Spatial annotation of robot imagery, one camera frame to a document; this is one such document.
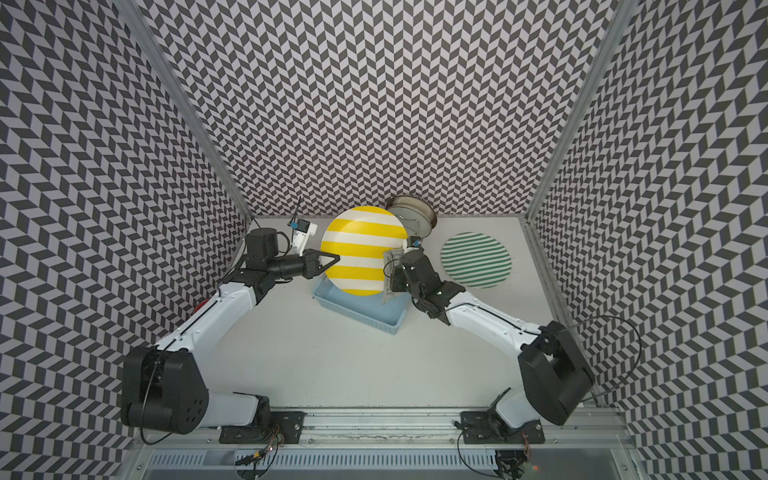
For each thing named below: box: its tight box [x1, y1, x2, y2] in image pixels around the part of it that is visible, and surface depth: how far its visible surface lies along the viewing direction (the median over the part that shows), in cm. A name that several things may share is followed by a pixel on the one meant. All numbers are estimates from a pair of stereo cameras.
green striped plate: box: [440, 232, 512, 289], surface depth 98 cm
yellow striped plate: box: [320, 206, 408, 296], surface depth 83 cm
